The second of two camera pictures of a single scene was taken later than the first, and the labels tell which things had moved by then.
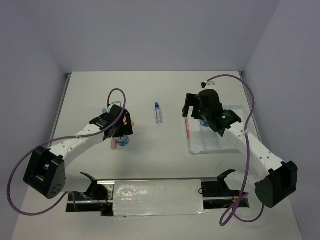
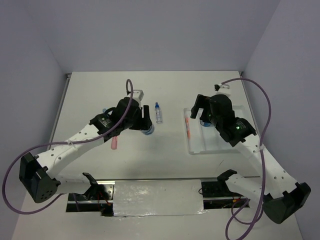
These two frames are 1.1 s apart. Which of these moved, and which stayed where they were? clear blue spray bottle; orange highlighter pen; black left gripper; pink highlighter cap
Moved: black left gripper
Stayed: pink highlighter cap; orange highlighter pen; clear blue spray bottle
